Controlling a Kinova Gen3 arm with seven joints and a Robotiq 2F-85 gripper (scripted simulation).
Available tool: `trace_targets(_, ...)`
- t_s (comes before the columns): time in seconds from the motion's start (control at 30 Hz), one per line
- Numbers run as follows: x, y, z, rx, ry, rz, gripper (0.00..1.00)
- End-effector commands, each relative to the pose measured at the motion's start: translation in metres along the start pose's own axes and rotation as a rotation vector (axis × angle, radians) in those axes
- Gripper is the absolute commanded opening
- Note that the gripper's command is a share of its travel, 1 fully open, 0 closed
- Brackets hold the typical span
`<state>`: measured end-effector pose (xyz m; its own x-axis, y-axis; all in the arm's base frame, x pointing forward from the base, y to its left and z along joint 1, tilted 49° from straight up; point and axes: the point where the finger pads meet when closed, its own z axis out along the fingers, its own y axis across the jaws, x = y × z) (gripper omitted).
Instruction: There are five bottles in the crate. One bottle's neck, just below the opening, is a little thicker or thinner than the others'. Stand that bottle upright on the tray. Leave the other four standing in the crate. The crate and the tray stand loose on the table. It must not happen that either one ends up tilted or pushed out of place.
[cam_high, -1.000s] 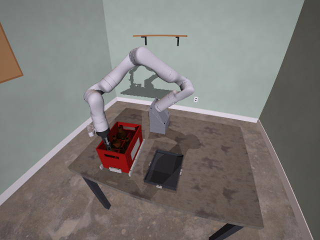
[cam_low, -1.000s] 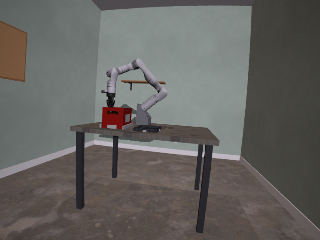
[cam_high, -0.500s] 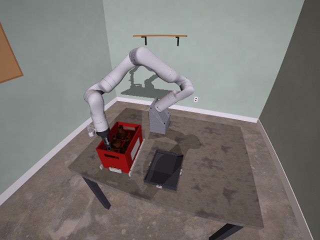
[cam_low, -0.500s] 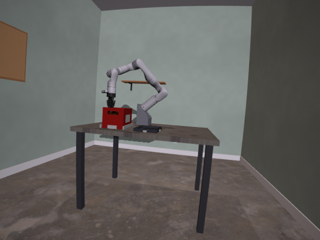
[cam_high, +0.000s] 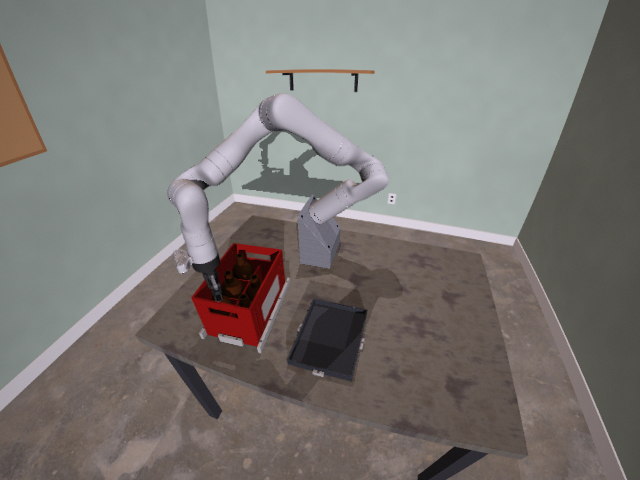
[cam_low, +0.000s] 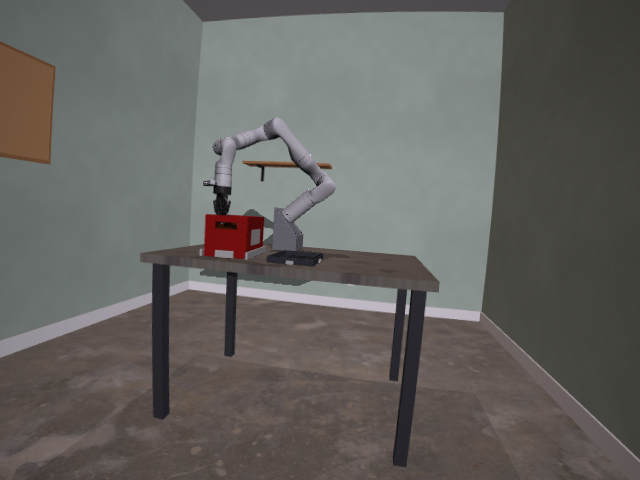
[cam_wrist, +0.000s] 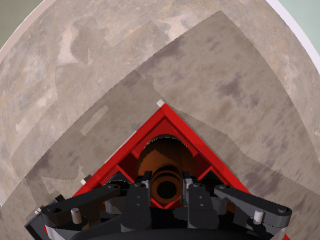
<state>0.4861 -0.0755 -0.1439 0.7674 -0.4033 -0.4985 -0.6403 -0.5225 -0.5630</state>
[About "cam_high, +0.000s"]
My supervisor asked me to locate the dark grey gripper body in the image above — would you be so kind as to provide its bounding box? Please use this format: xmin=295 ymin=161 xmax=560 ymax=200
xmin=192 ymin=254 xmax=220 ymax=284

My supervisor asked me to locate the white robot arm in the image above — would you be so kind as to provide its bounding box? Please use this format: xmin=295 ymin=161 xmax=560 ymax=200
xmin=167 ymin=93 xmax=389 ymax=273

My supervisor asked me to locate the red bottle crate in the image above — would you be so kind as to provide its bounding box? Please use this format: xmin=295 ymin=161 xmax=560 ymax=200
xmin=191 ymin=246 xmax=285 ymax=347

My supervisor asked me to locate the brown glass bottle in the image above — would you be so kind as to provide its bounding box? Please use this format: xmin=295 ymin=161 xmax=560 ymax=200
xmin=246 ymin=274 xmax=262 ymax=301
xmin=210 ymin=294 xmax=233 ymax=316
xmin=237 ymin=294 xmax=252 ymax=308
xmin=233 ymin=253 xmax=254 ymax=281
xmin=221 ymin=270 xmax=244 ymax=299

